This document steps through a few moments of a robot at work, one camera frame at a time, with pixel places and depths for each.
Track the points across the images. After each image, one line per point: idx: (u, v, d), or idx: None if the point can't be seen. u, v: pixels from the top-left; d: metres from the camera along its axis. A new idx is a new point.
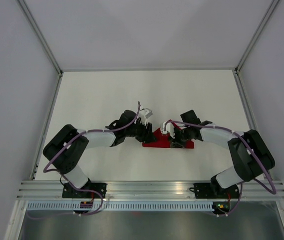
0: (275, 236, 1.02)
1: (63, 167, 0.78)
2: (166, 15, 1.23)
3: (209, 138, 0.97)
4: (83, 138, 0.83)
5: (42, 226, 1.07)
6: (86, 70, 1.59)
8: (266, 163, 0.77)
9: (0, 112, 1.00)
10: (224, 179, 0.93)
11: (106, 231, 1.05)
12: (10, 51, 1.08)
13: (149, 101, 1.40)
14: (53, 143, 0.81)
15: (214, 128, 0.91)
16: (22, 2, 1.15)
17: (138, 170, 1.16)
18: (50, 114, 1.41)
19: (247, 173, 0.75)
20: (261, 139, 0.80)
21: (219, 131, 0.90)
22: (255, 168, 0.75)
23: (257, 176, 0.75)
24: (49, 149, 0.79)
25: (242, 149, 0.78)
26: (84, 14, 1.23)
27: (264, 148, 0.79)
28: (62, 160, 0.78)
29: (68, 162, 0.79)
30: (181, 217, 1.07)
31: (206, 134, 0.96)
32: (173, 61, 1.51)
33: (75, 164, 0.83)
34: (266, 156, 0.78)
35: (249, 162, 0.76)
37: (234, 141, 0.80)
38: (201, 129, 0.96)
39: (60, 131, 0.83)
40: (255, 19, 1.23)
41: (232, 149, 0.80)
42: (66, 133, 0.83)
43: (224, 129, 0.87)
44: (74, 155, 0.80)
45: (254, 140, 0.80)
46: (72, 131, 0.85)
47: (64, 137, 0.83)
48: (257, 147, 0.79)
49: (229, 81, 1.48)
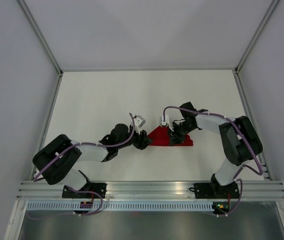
0: (275, 235, 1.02)
1: (51, 178, 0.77)
2: (167, 15, 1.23)
3: (203, 125, 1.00)
4: (76, 150, 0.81)
5: (42, 226, 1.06)
6: (86, 70, 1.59)
8: (254, 147, 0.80)
9: (0, 111, 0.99)
10: (221, 174, 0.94)
11: (106, 231, 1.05)
12: (10, 50, 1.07)
13: (149, 101, 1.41)
14: (45, 151, 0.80)
15: (208, 114, 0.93)
16: (22, 2, 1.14)
17: (139, 170, 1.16)
18: (50, 113, 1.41)
19: (235, 155, 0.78)
20: (251, 125, 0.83)
21: (213, 117, 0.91)
22: (243, 150, 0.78)
23: (245, 158, 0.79)
24: (40, 157, 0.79)
25: (232, 133, 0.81)
26: (85, 13, 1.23)
27: (253, 134, 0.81)
28: (51, 171, 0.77)
29: (57, 174, 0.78)
30: (182, 217, 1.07)
31: (201, 121, 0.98)
32: (174, 61, 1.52)
33: (64, 175, 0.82)
34: (254, 141, 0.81)
35: (238, 145, 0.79)
37: (226, 124, 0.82)
38: (197, 115, 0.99)
39: (53, 140, 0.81)
40: (255, 19, 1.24)
41: (223, 133, 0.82)
42: (60, 143, 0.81)
43: (217, 115, 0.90)
44: (65, 167, 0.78)
45: (244, 125, 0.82)
46: (66, 141, 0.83)
47: (57, 147, 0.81)
48: (246, 132, 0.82)
49: (229, 81, 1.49)
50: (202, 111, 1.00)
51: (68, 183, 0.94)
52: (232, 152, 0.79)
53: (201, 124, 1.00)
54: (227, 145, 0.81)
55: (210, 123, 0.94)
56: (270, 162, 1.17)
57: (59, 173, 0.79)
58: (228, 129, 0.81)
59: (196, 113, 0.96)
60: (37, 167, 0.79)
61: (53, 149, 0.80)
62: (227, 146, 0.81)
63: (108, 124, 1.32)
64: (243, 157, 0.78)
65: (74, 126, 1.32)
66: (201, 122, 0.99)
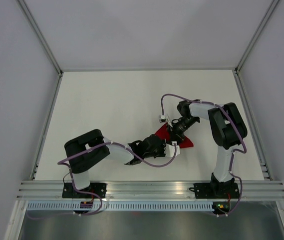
0: (275, 236, 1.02)
1: (75, 168, 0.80)
2: (167, 15, 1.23)
3: (197, 114, 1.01)
4: (105, 149, 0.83)
5: (42, 226, 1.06)
6: (86, 70, 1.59)
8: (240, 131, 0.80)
9: None
10: (217, 167, 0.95)
11: (106, 231, 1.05)
12: (10, 50, 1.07)
13: (149, 101, 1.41)
14: (78, 140, 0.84)
15: (201, 103, 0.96)
16: (22, 2, 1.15)
17: (139, 170, 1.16)
18: (50, 113, 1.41)
19: (221, 137, 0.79)
20: (237, 110, 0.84)
21: (205, 105, 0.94)
22: (229, 133, 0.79)
23: (231, 141, 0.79)
24: (71, 144, 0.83)
25: (220, 116, 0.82)
26: (84, 13, 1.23)
27: (239, 118, 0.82)
28: (78, 161, 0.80)
29: (82, 165, 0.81)
30: (181, 217, 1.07)
31: (194, 110, 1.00)
32: (174, 61, 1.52)
33: (87, 168, 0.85)
34: (240, 125, 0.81)
35: (224, 128, 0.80)
37: (214, 109, 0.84)
38: (190, 105, 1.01)
39: (88, 133, 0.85)
40: (255, 19, 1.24)
41: (211, 117, 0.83)
42: (93, 137, 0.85)
43: (208, 102, 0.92)
44: (91, 161, 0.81)
45: (231, 111, 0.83)
46: (99, 137, 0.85)
47: (90, 140, 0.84)
48: (233, 117, 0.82)
49: (229, 81, 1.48)
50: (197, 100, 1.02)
51: (75, 179, 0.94)
52: (219, 134, 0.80)
53: (195, 113, 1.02)
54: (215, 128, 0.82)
55: (203, 111, 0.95)
56: (270, 162, 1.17)
57: (84, 166, 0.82)
58: (216, 113, 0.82)
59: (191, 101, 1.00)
60: (67, 153, 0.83)
61: (86, 140, 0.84)
62: (215, 129, 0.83)
63: (108, 124, 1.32)
64: (228, 139, 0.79)
65: (74, 127, 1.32)
66: (194, 110, 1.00)
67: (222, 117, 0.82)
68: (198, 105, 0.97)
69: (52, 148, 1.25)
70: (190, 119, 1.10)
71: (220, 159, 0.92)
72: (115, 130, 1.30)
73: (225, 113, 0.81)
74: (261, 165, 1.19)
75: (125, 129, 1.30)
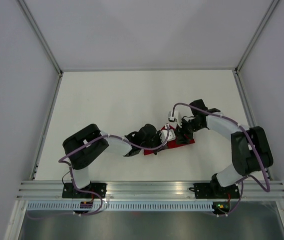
0: (275, 236, 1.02)
1: (76, 163, 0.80)
2: (167, 15, 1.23)
3: (213, 127, 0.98)
4: (104, 141, 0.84)
5: (42, 226, 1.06)
6: (86, 70, 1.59)
8: (265, 161, 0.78)
9: None
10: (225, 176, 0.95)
11: (106, 231, 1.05)
12: (10, 51, 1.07)
13: (149, 101, 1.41)
14: (76, 137, 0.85)
15: (221, 117, 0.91)
16: (22, 2, 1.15)
17: (139, 170, 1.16)
18: (50, 114, 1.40)
19: (244, 166, 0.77)
20: (265, 137, 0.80)
21: (226, 121, 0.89)
22: (252, 163, 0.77)
23: (253, 171, 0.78)
24: (70, 142, 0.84)
25: (244, 143, 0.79)
26: (84, 14, 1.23)
27: (266, 146, 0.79)
28: (78, 156, 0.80)
29: (83, 160, 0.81)
30: (181, 217, 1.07)
31: (211, 122, 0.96)
32: (174, 61, 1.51)
33: (89, 164, 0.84)
34: (265, 154, 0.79)
35: (247, 157, 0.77)
37: (239, 133, 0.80)
38: (208, 116, 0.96)
39: (84, 128, 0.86)
40: (255, 19, 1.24)
41: (234, 142, 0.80)
42: (89, 131, 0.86)
43: (231, 120, 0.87)
44: (91, 155, 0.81)
45: (257, 137, 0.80)
46: (96, 131, 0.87)
47: (87, 135, 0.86)
48: (259, 144, 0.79)
49: (229, 81, 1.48)
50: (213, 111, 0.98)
51: (76, 177, 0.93)
52: (241, 162, 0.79)
53: (211, 125, 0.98)
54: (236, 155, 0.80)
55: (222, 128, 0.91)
56: None
57: (85, 161, 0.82)
58: (241, 139, 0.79)
59: (208, 113, 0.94)
60: (66, 150, 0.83)
61: (84, 136, 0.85)
62: (236, 155, 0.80)
63: (108, 124, 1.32)
64: (251, 169, 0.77)
65: (74, 127, 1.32)
66: (211, 123, 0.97)
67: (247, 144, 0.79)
68: (217, 118, 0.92)
69: (52, 149, 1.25)
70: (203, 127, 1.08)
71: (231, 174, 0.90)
72: (115, 130, 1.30)
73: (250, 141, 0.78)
74: None
75: (125, 129, 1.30)
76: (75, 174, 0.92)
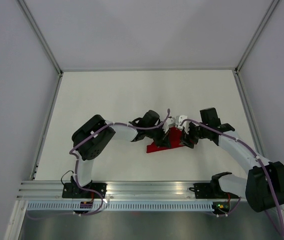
0: (275, 236, 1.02)
1: (88, 153, 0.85)
2: (167, 15, 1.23)
3: (226, 147, 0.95)
4: (110, 129, 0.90)
5: (42, 226, 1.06)
6: (85, 70, 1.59)
8: (282, 199, 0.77)
9: (0, 111, 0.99)
10: (227, 184, 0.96)
11: (106, 232, 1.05)
12: (10, 51, 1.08)
13: (149, 101, 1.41)
14: (83, 129, 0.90)
15: (235, 140, 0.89)
16: (22, 2, 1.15)
17: (139, 170, 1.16)
18: (50, 114, 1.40)
19: (259, 204, 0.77)
20: None
21: (242, 148, 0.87)
22: (268, 201, 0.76)
23: (268, 208, 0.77)
24: (78, 134, 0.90)
25: (263, 181, 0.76)
26: (84, 14, 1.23)
27: None
28: (88, 146, 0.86)
29: (94, 149, 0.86)
30: (181, 217, 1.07)
31: (224, 142, 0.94)
32: (174, 61, 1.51)
33: (100, 152, 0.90)
34: (283, 193, 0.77)
35: (264, 196, 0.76)
37: (257, 170, 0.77)
38: (220, 135, 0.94)
39: (90, 120, 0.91)
40: (255, 19, 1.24)
41: (252, 179, 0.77)
42: (95, 122, 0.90)
43: (249, 149, 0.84)
44: (100, 144, 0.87)
45: (277, 174, 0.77)
46: (101, 121, 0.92)
47: (93, 126, 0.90)
48: (278, 181, 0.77)
49: (229, 81, 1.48)
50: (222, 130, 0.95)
51: (79, 174, 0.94)
52: (257, 200, 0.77)
53: (223, 145, 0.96)
54: (253, 191, 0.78)
55: (235, 151, 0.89)
56: None
57: (96, 150, 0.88)
58: (259, 177, 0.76)
59: (221, 133, 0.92)
60: (76, 143, 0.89)
61: (90, 127, 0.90)
62: (252, 191, 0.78)
63: None
64: (267, 207, 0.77)
65: (74, 127, 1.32)
66: (224, 144, 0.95)
67: (265, 183, 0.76)
68: (232, 141, 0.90)
69: (52, 149, 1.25)
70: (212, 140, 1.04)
71: (235, 185, 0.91)
72: None
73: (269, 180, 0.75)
74: None
75: None
76: (80, 171, 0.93)
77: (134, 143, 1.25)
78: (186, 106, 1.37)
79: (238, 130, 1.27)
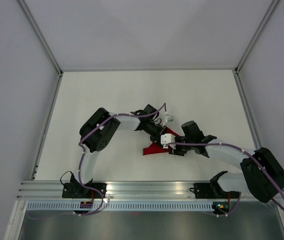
0: (275, 236, 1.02)
1: (97, 145, 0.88)
2: (167, 15, 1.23)
3: (215, 155, 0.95)
4: (115, 120, 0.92)
5: (42, 226, 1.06)
6: (85, 70, 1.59)
8: (281, 181, 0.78)
9: (0, 111, 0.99)
10: (226, 182, 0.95)
11: (106, 231, 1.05)
12: (10, 51, 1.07)
13: (149, 101, 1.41)
14: (90, 122, 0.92)
15: (220, 144, 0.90)
16: (22, 2, 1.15)
17: (139, 170, 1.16)
18: (50, 114, 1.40)
19: (264, 194, 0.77)
20: (274, 157, 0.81)
21: (227, 148, 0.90)
22: (271, 188, 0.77)
23: (274, 195, 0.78)
24: (86, 128, 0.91)
25: (257, 169, 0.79)
26: (84, 13, 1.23)
27: (277, 166, 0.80)
28: (97, 138, 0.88)
29: (102, 141, 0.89)
30: (182, 217, 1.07)
31: (212, 151, 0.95)
32: (173, 61, 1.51)
33: (107, 143, 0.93)
34: (280, 174, 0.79)
35: (265, 184, 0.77)
37: (248, 161, 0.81)
38: (207, 146, 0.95)
39: (94, 114, 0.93)
40: (255, 19, 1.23)
41: (247, 172, 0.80)
42: (100, 115, 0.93)
43: (234, 146, 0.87)
44: (107, 135, 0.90)
45: (266, 158, 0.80)
46: (105, 113, 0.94)
47: (98, 118, 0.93)
48: (270, 165, 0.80)
49: (229, 81, 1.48)
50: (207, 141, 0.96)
51: (83, 171, 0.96)
52: (260, 190, 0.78)
53: (213, 155, 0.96)
54: (253, 183, 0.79)
55: (225, 154, 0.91)
56: None
57: (103, 141, 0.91)
58: (251, 167, 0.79)
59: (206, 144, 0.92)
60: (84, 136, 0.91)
61: (96, 120, 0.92)
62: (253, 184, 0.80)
63: None
64: (272, 194, 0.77)
65: (74, 127, 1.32)
66: (213, 153, 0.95)
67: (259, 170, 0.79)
68: (217, 146, 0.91)
69: (51, 149, 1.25)
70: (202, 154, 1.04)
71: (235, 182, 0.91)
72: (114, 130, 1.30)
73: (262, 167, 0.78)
74: None
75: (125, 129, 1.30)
76: (84, 165, 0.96)
77: (134, 143, 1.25)
78: (186, 106, 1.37)
79: (237, 131, 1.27)
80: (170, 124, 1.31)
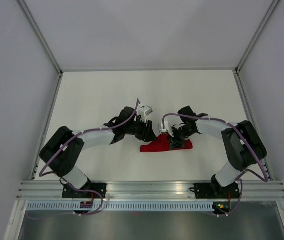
0: (275, 236, 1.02)
1: (59, 171, 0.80)
2: (166, 15, 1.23)
3: (205, 130, 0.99)
4: (78, 140, 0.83)
5: (42, 226, 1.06)
6: (85, 70, 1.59)
8: (258, 153, 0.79)
9: (0, 111, 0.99)
10: (222, 175, 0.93)
11: (106, 231, 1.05)
12: (10, 51, 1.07)
13: (148, 101, 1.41)
14: (49, 145, 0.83)
15: (208, 119, 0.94)
16: (22, 2, 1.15)
17: (139, 170, 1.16)
18: (50, 114, 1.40)
19: (239, 161, 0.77)
20: (254, 130, 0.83)
21: (214, 122, 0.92)
22: (247, 156, 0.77)
23: (249, 164, 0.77)
24: (45, 152, 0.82)
25: (236, 138, 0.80)
26: (84, 13, 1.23)
27: (256, 139, 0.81)
28: (58, 164, 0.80)
29: (64, 165, 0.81)
30: (182, 217, 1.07)
31: (201, 126, 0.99)
32: (173, 61, 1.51)
33: (72, 166, 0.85)
34: (258, 147, 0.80)
35: (242, 152, 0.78)
37: (229, 130, 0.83)
38: (197, 120, 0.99)
39: (55, 134, 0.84)
40: (255, 19, 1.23)
41: (225, 139, 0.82)
42: (62, 135, 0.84)
43: (219, 119, 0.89)
44: (69, 158, 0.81)
45: (246, 130, 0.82)
46: (68, 133, 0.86)
47: (60, 140, 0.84)
48: (250, 138, 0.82)
49: (229, 82, 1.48)
50: (202, 116, 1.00)
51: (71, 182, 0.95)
52: (236, 157, 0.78)
53: (203, 129, 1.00)
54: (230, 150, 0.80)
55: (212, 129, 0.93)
56: (271, 163, 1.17)
57: (67, 165, 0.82)
58: (231, 135, 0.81)
59: (196, 118, 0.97)
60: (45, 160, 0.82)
61: (57, 141, 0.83)
62: (231, 152, 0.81)
63: None
64: (247, 163, 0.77)
65: (74, 127, 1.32)
66: (202, 128, 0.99)
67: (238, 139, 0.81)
68: (206, 121, 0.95)
69: None
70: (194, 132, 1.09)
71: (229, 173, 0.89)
72: None
73: (240, 135, 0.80)
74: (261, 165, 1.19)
75: None
76: (70, 179, 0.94)
77: (134, 143, 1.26)
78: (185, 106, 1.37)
79: None
80: (169, 117, 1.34)
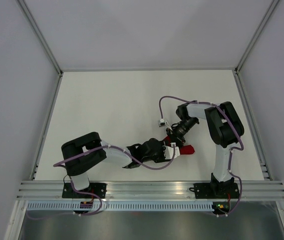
0: (275, 236, 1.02)
1: (71, 170, 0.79)
2: (167, 15, 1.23)
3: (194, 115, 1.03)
4: (102, 152, 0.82)
5: (41, 226, 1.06)
6: (85, 70, 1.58)
8: (238, 130, 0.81)
9: None
10: (217, 168, 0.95)
11: (106, 232, 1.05)
12: (10, 51, 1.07)
13: (148, 101, 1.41)
14: (75, 142, 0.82)
15: (198, 103, 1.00)
16: (22, 2, 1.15)
17: (139, 170, 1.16)
18: (50, 114, 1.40)
19: (219, 136, 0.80)
20: (233, 108, 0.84)
21: (201, 105, 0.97)
22: (226, 131, 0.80)
23: (229, 139, 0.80)
24: (68, 147, 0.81)
25: (217, 115, 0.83)
26: (84, 13, 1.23)
27: (236, 117, 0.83)
28: (73, 164, 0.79)
29: (78, 168, 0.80)
30: (182, 217, 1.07)
31: (191, 111, 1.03)
32: (173, 61, 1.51)
33: (84, 171, 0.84)
34: (237, 123, 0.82)
35: (221, 127, 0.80)
37: (211, 108, 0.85)
38: (188, 105, 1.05)
39: (85, 136, 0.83)
40: (255, 19, 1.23)
41: (208, 116, 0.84)
42: (90, 139, 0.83)
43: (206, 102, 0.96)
44: (86, 165, 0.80)
45: (228, 109, 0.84)
46: (97, 140, 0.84)
47: (86, 143, 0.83)
48: (230, 116, 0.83)
49: (229, 82, 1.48)
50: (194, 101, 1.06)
51: (74, 180, 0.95)
52: (216, 132, 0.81)
53: (192, 114, 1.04)
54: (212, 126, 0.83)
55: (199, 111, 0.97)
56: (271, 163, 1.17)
57: (80, 169, 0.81)
58: (212, 112, 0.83)
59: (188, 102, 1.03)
60: (64, 155, 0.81)
61: (83, 143, 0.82)
62: (212, 128, 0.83)
63: (108, 123, 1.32)
64: (226, 138, 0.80)
65: (74, 127, 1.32)
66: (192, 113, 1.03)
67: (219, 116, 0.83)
68: (195, 105, 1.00)
69: (52, 149, 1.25)
70: (190, 121, 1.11)
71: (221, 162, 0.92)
72: (114, 130, 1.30)
73: (222, 112, 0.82)
74: (261, 165, 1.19)
75: (125, 129, 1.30)
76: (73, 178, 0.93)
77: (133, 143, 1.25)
78: None
79: None
80: (167, 108, 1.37)
